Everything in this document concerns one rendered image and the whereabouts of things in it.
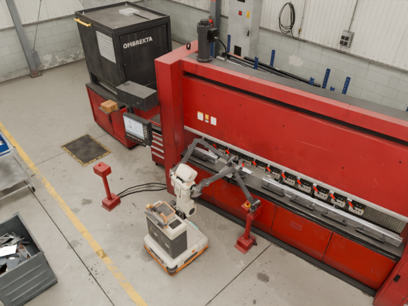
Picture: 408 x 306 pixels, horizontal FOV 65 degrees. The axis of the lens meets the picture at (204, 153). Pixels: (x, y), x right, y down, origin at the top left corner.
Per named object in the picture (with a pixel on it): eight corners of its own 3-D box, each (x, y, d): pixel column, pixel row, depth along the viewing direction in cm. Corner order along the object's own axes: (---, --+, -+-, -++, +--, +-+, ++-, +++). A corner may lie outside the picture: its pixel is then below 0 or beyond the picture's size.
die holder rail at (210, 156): (187, 150, 481) (187, 146, 476) (190, 149, 485) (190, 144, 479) (215, 163, 459) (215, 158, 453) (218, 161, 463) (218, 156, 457)
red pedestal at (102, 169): (101, 206, 511) (89, 167, 459) (113, 197, 527) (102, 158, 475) (109, 212, 502) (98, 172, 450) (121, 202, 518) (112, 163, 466)
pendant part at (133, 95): (124, 140, 463) (114, 87, 410) (136, 132, 479) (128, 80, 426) (150, 153, 440) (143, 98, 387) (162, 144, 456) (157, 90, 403)
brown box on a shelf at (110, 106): (98, 108, 557) (96, 101, 549) (111, 102, 571) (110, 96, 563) (106, 115, 540) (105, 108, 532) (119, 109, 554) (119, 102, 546)
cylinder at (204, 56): (192, 60, 390) (192, 20, 361) (204, 53, 406) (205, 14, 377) (215, 67, 375) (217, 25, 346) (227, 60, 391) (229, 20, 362)
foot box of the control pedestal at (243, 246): (233, 246, 453) (234, 241, 446) (244, 235, 468) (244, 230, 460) (244, 254, 443) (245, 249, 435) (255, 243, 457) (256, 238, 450)
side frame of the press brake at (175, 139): (167, 192, 535) (153, 59, 392) (197, 165, 590) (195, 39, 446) (178, 198, 524) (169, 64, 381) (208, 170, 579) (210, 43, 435)
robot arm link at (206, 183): (232, 164, 388) (235, 165, 378) (237, 174, 391) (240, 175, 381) (200, 180, 379) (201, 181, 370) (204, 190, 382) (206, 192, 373)
